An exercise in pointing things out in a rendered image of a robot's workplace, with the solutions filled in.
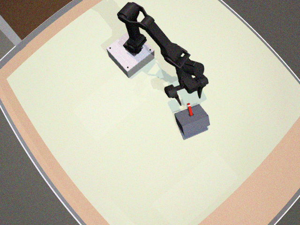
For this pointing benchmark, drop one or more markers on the grey sloped panel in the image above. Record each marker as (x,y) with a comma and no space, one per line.
(195,124)

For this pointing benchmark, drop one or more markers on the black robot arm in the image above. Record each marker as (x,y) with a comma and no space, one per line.
(170,51)

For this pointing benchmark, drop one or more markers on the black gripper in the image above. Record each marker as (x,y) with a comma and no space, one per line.
(171,91)

